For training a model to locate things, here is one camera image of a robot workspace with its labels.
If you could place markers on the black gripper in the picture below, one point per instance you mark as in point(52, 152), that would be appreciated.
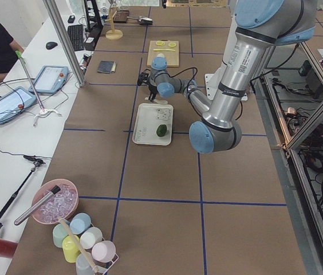
point(152, 88)

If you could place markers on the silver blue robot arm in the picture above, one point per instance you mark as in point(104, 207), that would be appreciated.
point(260, 25)

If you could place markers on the pink bowl with ice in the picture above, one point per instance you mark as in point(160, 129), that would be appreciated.
point(61, 205)

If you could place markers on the white bear tray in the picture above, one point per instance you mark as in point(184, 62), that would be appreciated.
point(149, 118)

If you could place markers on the green avocado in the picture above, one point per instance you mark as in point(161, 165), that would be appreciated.
point(161, 130)

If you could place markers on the bamboo cutting board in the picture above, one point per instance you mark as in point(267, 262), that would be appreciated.
point(164, 48)

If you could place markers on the yellow plastic knife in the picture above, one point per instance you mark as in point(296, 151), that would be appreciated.
point(163, 50)

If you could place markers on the yellow sponge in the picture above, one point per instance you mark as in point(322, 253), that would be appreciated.
point(113, 69)

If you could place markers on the lemon slice top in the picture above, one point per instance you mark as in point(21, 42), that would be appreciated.
point(160, 43)

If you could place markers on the grey folded cloth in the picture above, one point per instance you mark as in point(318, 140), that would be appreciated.
point(105, 67)

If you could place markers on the wooden stand base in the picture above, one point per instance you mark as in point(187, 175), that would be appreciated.
point(113, 33)

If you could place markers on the steel scoop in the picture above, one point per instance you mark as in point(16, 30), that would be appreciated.
point(141, 20)

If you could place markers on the black keyboard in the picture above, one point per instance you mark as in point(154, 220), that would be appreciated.
point(76, 36)

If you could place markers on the far teach pendant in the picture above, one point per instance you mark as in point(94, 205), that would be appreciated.
point(50, 79)

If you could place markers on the teach pendant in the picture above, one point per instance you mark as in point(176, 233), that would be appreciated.
point(50, 79)
point(14, 103)

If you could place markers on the black computer mouse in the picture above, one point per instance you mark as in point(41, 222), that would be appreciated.
point(50, 45)

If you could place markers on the near teach pendant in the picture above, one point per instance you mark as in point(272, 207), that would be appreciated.
point(14, 103)

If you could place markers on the metal rod with green tip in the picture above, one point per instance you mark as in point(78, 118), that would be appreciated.
point(43, 111)

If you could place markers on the blue cup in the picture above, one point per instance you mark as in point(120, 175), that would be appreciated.
point(80, 223)

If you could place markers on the white cup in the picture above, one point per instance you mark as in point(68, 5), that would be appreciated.
point(90, 237)

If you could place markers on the pink cup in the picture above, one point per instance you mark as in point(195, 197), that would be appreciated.
point(103, 251)

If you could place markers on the green cup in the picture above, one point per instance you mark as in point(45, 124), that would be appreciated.
point(59, 234)

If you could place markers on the yellow cup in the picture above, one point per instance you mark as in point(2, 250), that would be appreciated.
point(70, 250)

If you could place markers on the wooden stick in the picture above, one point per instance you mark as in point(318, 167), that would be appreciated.
point(94, 267)

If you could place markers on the grey cup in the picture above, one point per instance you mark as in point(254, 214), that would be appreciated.
point(83, 267)

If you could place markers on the black tripod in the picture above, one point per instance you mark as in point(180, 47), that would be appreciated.
point(37, 162)

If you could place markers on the aluminium frame post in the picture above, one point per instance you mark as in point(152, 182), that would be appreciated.
point(60, 29)

